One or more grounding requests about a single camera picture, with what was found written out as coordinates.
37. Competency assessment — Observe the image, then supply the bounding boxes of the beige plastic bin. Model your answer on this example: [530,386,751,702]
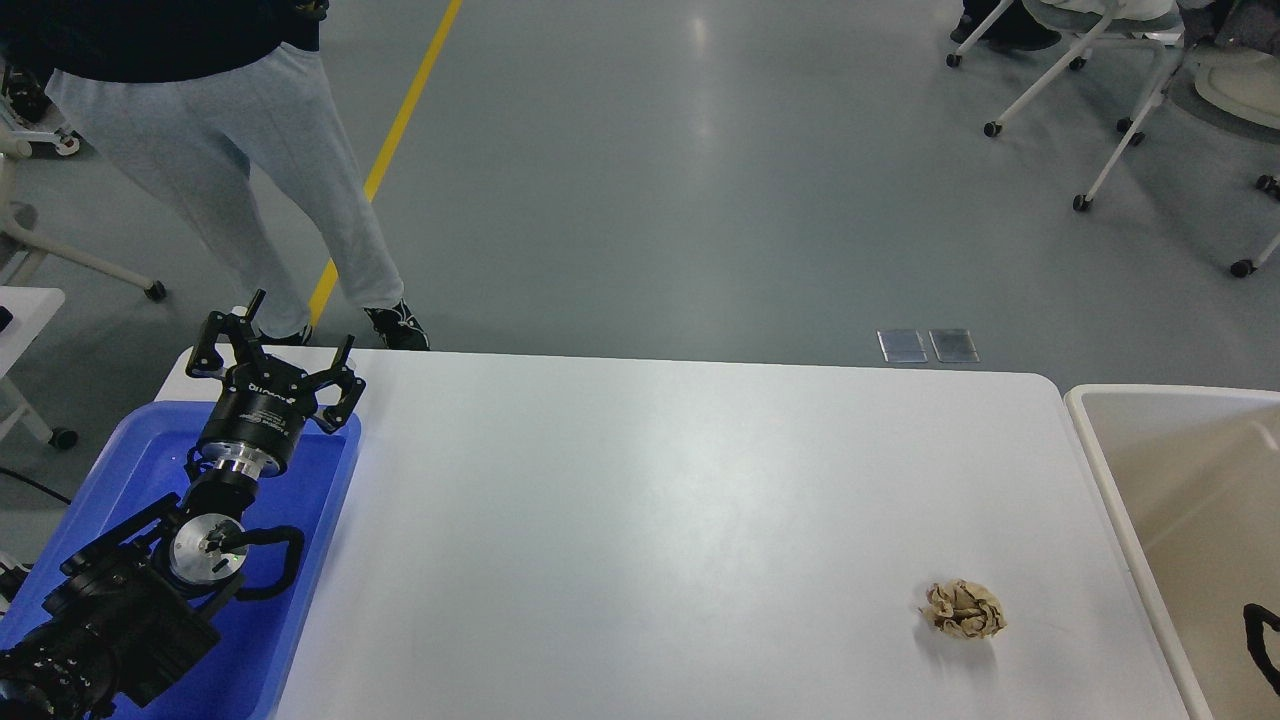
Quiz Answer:
[1065,384,1279,719]

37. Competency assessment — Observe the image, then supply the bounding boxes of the person in grey trousers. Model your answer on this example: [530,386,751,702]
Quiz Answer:
[3,1,430,351]

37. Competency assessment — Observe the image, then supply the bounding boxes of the white chair at right edge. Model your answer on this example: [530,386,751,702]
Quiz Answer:
[1188,0,1280,279]

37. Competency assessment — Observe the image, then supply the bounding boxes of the white chair base left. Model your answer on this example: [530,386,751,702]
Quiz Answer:
[0,60,168,304]

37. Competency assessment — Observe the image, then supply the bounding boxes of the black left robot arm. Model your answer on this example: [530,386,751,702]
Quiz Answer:
[3,291,366,719]

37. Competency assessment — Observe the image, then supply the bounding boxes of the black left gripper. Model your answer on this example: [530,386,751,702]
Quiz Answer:
[187,290,366,477]

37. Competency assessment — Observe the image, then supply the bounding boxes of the seated person's black shoes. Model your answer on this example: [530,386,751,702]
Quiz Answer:
[948,1,1061,53]

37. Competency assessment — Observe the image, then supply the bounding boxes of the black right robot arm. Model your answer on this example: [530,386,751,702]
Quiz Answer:
[1242,603,1280,694]

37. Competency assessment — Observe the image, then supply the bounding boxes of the left metal floor plate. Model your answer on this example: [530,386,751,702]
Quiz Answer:
[876,329,929,364]

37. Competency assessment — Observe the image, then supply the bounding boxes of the metal floor plate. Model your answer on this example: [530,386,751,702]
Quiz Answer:
[876,329,929,364]
[928,328,980,364]

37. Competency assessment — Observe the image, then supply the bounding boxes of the white rolling chair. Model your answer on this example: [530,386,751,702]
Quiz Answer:
[945,1,1183,213]

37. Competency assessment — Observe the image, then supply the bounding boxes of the right metal floor plate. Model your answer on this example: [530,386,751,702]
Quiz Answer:
[928,328,980,364]

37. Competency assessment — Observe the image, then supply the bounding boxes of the crumpled brown paper ball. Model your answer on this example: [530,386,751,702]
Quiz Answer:
[918,578,1009,639]

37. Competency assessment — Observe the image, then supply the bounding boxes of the blue plastic tray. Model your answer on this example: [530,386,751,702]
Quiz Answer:
[3,401,362,719]

